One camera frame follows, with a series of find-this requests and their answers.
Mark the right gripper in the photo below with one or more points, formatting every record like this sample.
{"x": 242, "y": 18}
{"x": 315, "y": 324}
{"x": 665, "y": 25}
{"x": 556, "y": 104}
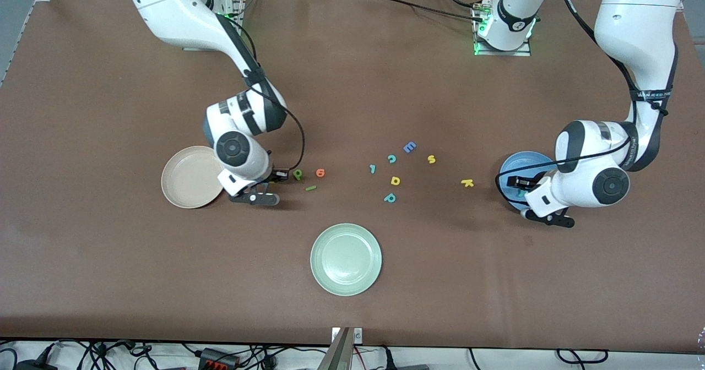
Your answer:
{"x": 274, "y": 175}

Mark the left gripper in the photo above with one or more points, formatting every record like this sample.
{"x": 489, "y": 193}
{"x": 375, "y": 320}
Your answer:
{"x": 527, "y": 182}

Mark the green letter p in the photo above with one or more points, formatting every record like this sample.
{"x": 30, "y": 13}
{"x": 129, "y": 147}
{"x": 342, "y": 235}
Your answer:
{"x": 294, "y": 175}

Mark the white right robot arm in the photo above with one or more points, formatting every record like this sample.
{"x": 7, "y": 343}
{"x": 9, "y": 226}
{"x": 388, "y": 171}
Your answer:
{"x": 182, "y": 12}

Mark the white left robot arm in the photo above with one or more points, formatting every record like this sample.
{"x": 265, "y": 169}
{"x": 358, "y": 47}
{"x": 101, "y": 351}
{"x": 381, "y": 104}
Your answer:
{"x": 639, "y": 28}

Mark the blue round plate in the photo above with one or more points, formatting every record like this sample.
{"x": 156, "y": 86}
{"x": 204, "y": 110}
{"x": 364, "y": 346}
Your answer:
{"x": 523, "y": 163}

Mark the beige brown round plate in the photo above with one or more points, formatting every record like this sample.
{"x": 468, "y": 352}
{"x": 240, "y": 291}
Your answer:
{"x": 187, "y": 177}

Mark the pale green round plate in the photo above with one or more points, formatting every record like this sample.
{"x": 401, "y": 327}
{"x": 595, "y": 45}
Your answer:
{"x": 346, "y": 260}

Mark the blue letter E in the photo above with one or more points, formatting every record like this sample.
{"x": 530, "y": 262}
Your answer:
{"x": 409, "y": 147}

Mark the aluminium profile bar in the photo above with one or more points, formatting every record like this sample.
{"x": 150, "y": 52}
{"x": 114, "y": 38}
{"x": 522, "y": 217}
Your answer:
{"x": 339, "y": 356}

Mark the black orange power strip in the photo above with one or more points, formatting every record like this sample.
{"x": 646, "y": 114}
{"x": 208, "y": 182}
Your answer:
{"x": 217, "y": 359}

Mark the black power adapter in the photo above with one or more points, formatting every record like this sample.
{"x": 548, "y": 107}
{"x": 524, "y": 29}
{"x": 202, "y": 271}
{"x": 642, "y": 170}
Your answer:
{"x": 33, "y": 365}

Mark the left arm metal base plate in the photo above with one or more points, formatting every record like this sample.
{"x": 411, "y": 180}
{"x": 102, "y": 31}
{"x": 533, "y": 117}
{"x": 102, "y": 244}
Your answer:
{"x": 504, "y": 53}

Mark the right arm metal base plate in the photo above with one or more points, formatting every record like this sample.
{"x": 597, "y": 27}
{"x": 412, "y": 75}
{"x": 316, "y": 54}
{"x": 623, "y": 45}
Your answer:
{"x": 238, "y": 9}

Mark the white mounting bracket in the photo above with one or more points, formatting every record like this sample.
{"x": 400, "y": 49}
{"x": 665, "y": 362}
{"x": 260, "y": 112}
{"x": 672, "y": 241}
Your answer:
{"x": 358, "y": 335}

